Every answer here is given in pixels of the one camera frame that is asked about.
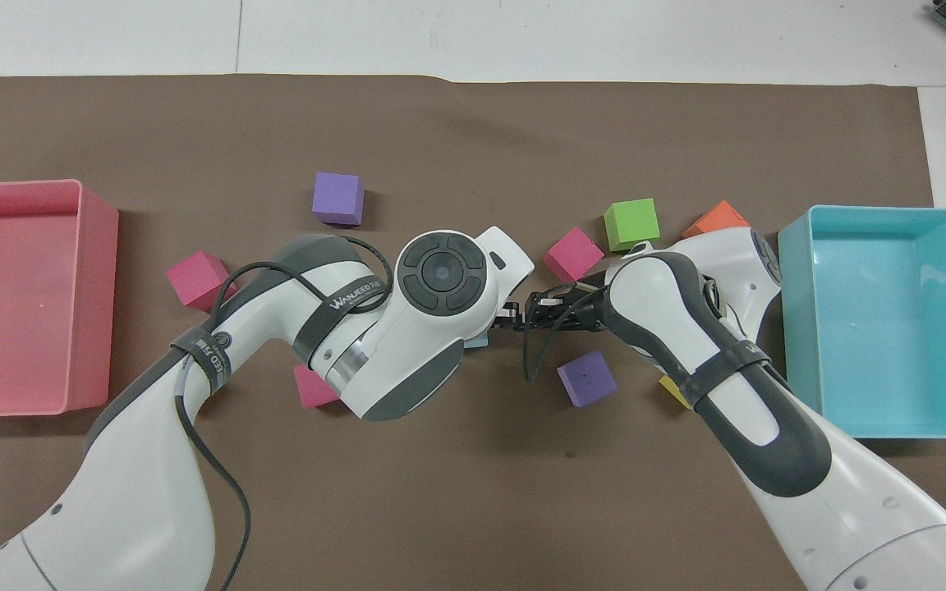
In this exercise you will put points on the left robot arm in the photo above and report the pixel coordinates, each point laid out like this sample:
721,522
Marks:
415,345

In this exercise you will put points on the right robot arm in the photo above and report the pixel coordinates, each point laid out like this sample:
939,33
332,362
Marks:
769,427

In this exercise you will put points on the magenta foam block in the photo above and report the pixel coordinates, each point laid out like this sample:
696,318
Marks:
196,277
573,253
311,390

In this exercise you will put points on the purple foam block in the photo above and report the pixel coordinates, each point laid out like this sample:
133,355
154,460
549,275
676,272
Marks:
337,197
586,379

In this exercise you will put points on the green foam block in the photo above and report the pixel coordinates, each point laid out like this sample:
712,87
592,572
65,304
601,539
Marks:
631,223

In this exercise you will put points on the light blue foam block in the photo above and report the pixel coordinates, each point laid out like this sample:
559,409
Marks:
477,340

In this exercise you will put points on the yellow foam block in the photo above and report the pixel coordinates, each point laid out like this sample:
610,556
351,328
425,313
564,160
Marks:
674,392

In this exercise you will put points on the orange foam block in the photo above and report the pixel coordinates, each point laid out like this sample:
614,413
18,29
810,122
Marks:
717,218

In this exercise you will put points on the cyan plastic bin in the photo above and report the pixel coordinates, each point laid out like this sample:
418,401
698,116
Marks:
892,320

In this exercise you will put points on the pink plastic bin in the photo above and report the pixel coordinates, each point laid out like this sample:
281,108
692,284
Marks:
25,304

